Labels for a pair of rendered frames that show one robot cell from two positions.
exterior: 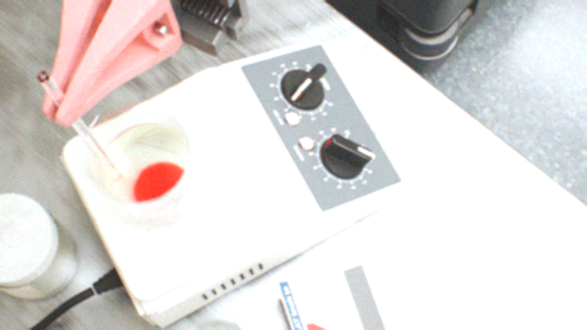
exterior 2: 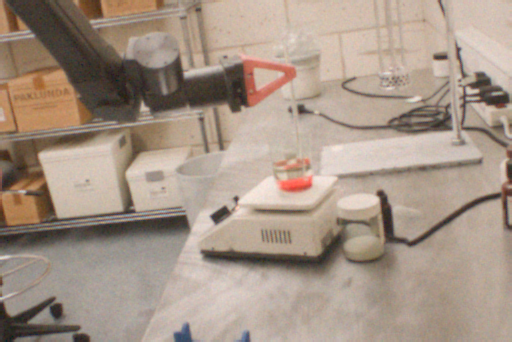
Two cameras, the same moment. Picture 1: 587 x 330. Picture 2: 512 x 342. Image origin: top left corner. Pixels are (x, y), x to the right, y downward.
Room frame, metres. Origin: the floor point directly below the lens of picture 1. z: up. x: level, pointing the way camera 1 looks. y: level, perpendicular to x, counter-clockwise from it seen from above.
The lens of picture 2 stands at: (0.90, 0.82, 1.18)
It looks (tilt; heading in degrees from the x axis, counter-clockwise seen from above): 17 degrees down; 229
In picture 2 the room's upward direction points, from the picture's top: 9 degrees counter-clockwise
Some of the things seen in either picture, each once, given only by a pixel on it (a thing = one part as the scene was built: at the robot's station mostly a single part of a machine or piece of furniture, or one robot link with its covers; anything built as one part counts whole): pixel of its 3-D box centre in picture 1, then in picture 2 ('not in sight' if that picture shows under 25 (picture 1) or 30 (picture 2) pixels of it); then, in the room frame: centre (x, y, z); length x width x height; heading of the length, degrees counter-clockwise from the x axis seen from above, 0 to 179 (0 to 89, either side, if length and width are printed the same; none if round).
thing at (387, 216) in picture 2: not in sight; (382, 210); (0.10, 0.17, 0.78); 0.03 x 0.03 x 0.07
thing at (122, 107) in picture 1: (144, 170); (293, 165); (0.19, 0.09, 0.88); 0.07 x 0.06 x 0.08; 88
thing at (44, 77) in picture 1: (89, 139); (295, 113); (0.19, 0.11, 0.95); 0.01 x 0.01 x 0.20; 53
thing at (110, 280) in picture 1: (223, 180); (277, 218); (0.20, 0.05, 0.79); 0.22 x 0.13 x 0.08; 110
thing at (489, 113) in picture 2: not in sight; (483, 96); (-0.61, -0.07, 0.77); 0.40 x 0.06 x 0.04; 41
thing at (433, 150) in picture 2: not in sight; (396, 153); (-0.22, -0.04, 0.76); 0.30 x 0.20 x 0.01; 131
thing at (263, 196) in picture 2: (181, 181); (288, 191); (0.19, 0.08, 0.83); 0.12 x 0.12 x 0.01; 20
